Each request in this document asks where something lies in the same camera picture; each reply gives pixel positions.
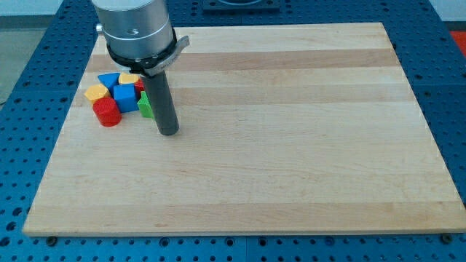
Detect green star block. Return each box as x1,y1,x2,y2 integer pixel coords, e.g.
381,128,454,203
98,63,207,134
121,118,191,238
137,91,154,119

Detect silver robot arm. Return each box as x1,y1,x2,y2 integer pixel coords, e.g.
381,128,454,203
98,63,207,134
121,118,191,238
92,0,190,77

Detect light wooden board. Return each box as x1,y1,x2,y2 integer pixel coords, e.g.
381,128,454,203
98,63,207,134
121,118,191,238
23,23,465,237

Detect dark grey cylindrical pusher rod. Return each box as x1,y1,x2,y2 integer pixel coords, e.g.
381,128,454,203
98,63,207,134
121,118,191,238
143,72,179,136

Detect red block behind rod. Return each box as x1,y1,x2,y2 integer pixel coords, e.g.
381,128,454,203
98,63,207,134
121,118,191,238
134,78,145,100

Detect blue cube block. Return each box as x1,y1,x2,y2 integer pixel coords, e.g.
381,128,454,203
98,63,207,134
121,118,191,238
113,84,138,113

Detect yellow heart block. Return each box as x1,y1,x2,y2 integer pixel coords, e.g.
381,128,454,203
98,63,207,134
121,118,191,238
118,73,140,84

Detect red cylinder block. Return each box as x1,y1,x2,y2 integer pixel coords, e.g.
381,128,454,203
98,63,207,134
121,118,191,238
92,97,122,127

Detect blue triangle block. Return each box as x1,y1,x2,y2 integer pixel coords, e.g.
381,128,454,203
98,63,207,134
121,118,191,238
98,73,120,95

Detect yellow hexagon block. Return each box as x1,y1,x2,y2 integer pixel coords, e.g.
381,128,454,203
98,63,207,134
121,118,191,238
84,84,111,105

